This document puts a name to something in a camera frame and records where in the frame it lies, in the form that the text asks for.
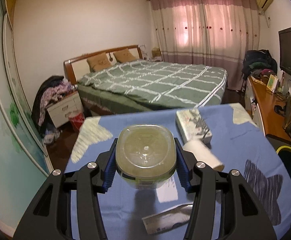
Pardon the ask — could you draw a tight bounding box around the clear plastic food container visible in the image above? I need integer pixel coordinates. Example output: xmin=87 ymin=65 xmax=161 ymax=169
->
xmin=115 ymin=124 xmax=176 ymax=190

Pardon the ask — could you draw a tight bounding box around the white paper cup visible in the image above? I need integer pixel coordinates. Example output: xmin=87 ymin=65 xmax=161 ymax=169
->
xmin=183 ymin=140 xmax=225 ymax=172

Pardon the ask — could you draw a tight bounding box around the white patterned carton box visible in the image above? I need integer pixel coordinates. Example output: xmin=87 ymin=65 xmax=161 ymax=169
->
xmin=176 ymin=108 xmax=213 ymax=144

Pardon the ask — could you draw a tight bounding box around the flat white paper box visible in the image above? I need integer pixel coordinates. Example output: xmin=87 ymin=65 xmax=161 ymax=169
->
xmin=142 ymin=203 xmax=193 ymax=235

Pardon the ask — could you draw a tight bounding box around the blue star patterned cloth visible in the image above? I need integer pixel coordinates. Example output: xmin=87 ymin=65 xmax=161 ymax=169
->
xmin=65 ymin=104 xmax=291 ymax=239

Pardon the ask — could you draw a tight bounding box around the red bucket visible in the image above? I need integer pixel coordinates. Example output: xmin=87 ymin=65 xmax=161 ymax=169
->
xmin=68 ymin=111 xmax=85 ymax=132

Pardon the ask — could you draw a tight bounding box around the white nightstand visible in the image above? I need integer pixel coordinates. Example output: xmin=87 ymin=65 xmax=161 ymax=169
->
xmin=47 ymin=91 xmax=83 ymax=128

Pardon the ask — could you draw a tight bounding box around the green checked bed quilt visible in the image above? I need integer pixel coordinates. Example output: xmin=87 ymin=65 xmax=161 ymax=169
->
xmin=79 ymin=60 xmax=228 ymax=109

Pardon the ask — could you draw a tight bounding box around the sliding wardrobe door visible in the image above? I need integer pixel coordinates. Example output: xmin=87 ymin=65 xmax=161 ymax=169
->
xmin=0 ymin=0 xmax=52 ymax=236

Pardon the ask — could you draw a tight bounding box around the clothes pile on nightstand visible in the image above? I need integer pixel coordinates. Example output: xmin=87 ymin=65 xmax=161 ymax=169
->
xmin=31 ymin=75 xmax=72 ymax=130

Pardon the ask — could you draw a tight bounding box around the wooden bed headboard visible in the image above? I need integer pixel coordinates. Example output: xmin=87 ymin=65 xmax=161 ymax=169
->
xmin=63 ymin=45 xmax=143 ymax=85

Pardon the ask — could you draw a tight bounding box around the left tan pillow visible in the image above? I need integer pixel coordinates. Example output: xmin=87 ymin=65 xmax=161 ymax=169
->
xmin=86 ymin=53 xmax=112 ymax=72

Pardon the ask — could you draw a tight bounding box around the tan pillow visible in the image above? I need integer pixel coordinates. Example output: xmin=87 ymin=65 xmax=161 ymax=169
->
xmin=86 ymin=53 xmax=112 ymax=72
xmin=113 ymin=49 xmax=137 ymax=63

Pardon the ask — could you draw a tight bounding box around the wooden long desk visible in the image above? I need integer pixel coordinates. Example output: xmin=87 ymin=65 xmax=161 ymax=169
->
xmin=244 ymin=77 xmax=291 ymax=143

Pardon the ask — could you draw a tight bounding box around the right tan pillow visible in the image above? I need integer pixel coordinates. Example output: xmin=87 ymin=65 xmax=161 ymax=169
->
xmin=113 ymin=49 xmax=137 ymax=63

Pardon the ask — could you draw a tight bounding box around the small cardboard box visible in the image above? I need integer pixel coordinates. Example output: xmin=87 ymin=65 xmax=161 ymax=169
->
xmin=151 ymin=47 xmax=161 ymax=59

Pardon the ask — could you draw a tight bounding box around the dark clothes pile on desk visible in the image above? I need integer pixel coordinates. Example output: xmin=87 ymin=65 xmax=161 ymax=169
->
xmin=242 ymin=49 xmax=277 ymax=80

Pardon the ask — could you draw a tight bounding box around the pink window curtain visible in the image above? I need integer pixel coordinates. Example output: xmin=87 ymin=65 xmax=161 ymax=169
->
xmin=150 ymin=0 xmax=260 ymax=90

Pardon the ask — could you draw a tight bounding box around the black television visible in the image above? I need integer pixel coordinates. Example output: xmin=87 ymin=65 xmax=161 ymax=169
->
xmin=278 ymin=27 xmax=291 ymax=76

